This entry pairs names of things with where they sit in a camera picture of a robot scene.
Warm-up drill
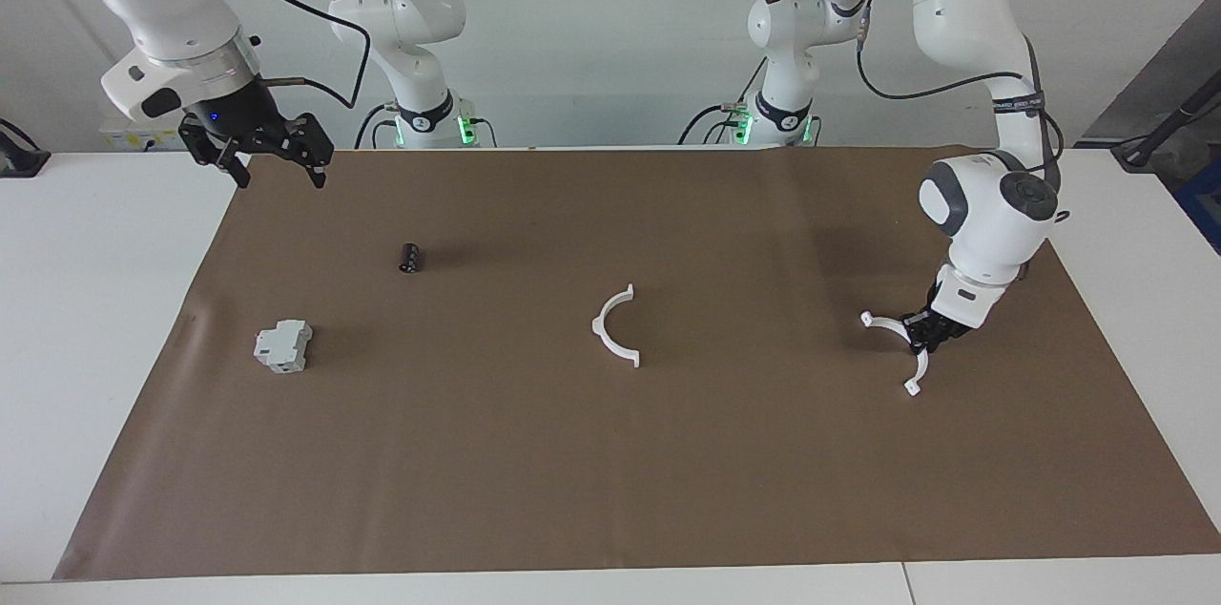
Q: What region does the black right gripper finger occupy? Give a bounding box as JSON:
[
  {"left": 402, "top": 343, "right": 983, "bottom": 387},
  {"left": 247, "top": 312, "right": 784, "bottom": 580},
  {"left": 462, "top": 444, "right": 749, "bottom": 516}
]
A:
[
  {"left": 269, "top": 113, "right": 335, "bottom": 190},
  {"left": 178, "top": 115, "right": 252, "bottom": 190}
]

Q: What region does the white half-ring pipe clamp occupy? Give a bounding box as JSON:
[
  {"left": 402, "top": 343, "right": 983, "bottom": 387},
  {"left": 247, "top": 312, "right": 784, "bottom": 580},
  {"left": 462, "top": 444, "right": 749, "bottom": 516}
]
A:
[
  {"left": 591, "top": 283, "right": 642, "bottom": 368},
  {"left": 860, "top": 311, "right": 931, "bottom": 396}
]

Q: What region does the black stand foot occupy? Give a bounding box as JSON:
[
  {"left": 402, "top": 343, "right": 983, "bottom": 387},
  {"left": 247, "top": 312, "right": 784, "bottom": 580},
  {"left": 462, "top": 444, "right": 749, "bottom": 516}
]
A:
[{"left": 0, "top": 118, "right": 51, "bottom": 178}]

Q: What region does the grey circuit breaker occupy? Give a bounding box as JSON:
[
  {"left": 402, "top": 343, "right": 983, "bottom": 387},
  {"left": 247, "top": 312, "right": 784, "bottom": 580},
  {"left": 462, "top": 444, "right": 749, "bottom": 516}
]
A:
[{"left": 253, "top": 319, "right": 314, "bottom": 374}]

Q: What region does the blue crate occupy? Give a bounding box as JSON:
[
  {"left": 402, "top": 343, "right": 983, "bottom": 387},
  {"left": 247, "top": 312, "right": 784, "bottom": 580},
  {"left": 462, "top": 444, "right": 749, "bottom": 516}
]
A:
[{"left": 1171, "top": 156, "right": 1221, "bottom": 255}]

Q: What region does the black tripod stand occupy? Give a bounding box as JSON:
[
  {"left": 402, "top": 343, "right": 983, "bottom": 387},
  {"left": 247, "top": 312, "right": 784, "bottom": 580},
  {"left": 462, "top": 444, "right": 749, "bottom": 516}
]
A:
[{"left": 1111, "top": 71, "right": 1221, "bottom": 172}]

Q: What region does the brown paper table mat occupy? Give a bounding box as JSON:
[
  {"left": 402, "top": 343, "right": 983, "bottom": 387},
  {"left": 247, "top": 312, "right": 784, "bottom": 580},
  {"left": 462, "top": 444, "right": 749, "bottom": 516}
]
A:
[{"left": 52, "top": 145, "right": 1221, "bottom": 582}]

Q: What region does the black right base cable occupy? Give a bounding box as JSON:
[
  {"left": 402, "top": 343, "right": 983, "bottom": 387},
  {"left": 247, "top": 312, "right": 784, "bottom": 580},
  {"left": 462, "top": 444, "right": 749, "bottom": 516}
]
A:
[{"left": 355, "top": 104, "right": 397, "bottom": 150}]

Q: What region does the black base cable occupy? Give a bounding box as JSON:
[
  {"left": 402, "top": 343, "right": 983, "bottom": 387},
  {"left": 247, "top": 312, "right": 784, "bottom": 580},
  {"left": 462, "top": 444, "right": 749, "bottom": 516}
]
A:
[
  {"left": 677, "top": 61, "right": 769, "bottom": 146},
  {"left": 355, "top": 104, "right": 397, "bottom": 150}
]

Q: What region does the white wall power strip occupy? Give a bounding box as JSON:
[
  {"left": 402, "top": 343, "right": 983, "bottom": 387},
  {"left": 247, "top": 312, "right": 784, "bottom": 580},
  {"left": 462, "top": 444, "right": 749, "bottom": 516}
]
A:
[{"left": 100, "top": 116, "right": 192, "bottom": 152}]

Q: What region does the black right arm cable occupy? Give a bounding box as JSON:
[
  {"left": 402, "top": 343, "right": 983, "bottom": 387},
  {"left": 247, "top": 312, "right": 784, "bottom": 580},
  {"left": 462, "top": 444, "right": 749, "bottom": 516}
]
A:
[{"left": 205, "top": 0, "right": 373, "bottom": 110}]

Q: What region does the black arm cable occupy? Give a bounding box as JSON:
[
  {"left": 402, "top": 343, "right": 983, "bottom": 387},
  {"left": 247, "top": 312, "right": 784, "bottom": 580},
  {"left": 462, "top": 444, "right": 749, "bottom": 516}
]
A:
[
  {"left": 205, "top": 0, "right": 373, "bottom": 110},
  {"left": 854, "top": 0, "right": 1067, "bottom": 226}
]

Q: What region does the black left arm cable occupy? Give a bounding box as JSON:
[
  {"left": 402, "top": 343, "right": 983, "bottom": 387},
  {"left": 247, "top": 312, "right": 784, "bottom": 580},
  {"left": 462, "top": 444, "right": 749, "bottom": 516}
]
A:
[{"left": 854, "top": 0, "right": 1067, "bottom": 226}]

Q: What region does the black left base cable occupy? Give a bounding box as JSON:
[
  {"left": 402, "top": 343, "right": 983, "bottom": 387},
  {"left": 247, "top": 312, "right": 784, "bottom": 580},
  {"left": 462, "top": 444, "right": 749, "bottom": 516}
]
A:
[{"left": 677, "top": 61, "right": 769, "bottom": 146}]

